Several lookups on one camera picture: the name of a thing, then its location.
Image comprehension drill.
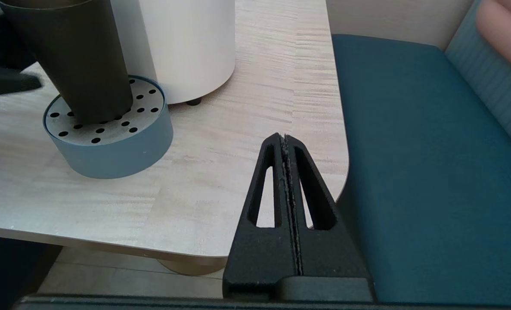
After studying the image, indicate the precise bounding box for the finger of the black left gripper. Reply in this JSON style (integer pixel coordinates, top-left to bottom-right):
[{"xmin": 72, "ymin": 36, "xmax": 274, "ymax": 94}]
[
  {"xmin": 0, "ymin": 64, "xmax": 43, "ymax": 99},
  {"xmin": 0, "ymin": 15, "xmax": 37, "ymax": 72}
]

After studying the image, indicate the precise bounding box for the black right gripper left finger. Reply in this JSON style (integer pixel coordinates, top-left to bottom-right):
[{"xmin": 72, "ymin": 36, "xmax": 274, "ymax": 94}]
[{"xmin": 222, "ymin": 133, "xmax": 302, "ymax": 301}]

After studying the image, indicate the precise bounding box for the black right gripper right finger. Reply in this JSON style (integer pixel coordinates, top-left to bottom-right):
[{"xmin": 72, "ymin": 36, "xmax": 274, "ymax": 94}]
[{"xmin": 284, "ymin": 134, "xmax": 370, "ymax": 279}]

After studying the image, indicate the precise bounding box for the black tapered cup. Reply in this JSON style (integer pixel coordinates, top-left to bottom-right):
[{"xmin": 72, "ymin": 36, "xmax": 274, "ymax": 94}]
[{"xmin": 0, "ymin": 0, "xmax": 134, "ymax": 125}]

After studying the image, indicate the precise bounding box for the large dark tea dispenser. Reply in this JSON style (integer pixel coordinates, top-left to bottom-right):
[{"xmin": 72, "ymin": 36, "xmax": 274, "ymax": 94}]
[{"xmin": 109, "ymin": 0, "xmax": 236, "ymax": 107}]

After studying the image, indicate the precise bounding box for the teal right bench sofa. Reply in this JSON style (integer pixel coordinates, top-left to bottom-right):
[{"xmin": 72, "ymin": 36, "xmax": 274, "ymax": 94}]
[{"xmin": 331, "ymin": 0, "xmax": 511, "ymax": 304}]

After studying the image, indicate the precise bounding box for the large blue-grey perforated drip tray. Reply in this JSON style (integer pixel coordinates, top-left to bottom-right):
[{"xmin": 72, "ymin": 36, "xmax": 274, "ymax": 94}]
[{"xmin": 43, "ymin": 75, "xmax": 174, "ymax": 180}]

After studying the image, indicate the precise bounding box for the pink right bolster cushion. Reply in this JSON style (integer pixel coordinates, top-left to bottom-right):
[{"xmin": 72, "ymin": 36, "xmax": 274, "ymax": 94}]
[{"xmin": 475, "ymin": 0, "xmax": 511, "ymax": 82}]

